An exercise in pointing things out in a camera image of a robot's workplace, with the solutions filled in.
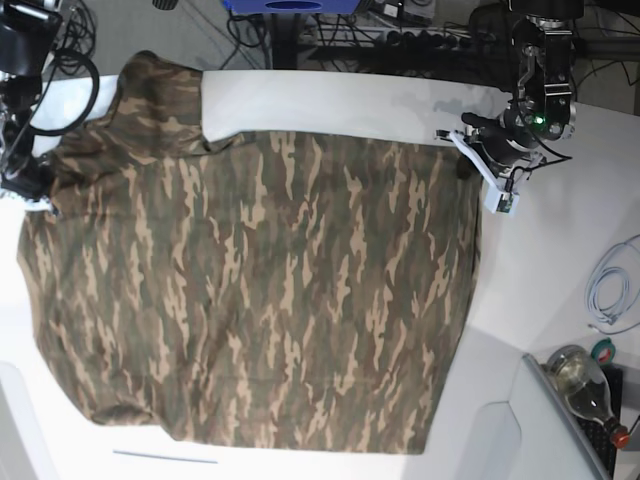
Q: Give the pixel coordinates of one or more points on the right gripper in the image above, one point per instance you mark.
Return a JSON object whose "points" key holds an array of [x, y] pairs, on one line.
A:
{"points": [[29, 177]]}

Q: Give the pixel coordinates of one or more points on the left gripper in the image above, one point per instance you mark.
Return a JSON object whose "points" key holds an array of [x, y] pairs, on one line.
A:
{"points": [[501, 142]]}

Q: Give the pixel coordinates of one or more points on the camouflage t-shirt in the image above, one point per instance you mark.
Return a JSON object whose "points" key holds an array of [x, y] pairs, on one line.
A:
{"points": [[279, 290]]}

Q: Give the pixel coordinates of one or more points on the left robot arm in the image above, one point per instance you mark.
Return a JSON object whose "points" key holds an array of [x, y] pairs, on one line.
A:
{"points": [[539, 42]]}

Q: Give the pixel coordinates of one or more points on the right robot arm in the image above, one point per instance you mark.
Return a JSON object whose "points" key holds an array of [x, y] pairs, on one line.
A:
{"points": [[37, 36]]}

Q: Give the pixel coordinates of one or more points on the black power strip red light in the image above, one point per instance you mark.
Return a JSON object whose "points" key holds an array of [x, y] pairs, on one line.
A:
{"points": [[418, 40]]}

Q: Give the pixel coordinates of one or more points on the green tape roll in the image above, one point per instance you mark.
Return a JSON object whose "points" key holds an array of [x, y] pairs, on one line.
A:
{"points": [[603, 352]]}

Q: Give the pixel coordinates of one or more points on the clear plastic bottle red cap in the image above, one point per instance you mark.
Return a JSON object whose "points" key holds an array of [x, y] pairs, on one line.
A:
{"points": [[583, 386]]}

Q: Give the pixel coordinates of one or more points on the blue box with oval hole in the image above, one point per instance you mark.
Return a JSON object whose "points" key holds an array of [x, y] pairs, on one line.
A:
{"points": [[296, 6]]}

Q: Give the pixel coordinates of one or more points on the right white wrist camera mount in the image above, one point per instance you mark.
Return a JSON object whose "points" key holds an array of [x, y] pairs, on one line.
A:
{"points": [[20, 203]]}

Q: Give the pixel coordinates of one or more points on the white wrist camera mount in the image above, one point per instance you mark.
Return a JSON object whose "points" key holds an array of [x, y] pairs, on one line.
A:
{"points": [[503, 191], [20, 203]]}

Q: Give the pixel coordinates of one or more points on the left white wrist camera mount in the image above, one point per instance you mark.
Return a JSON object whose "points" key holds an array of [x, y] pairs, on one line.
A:
{"points": [[503, 191]]}

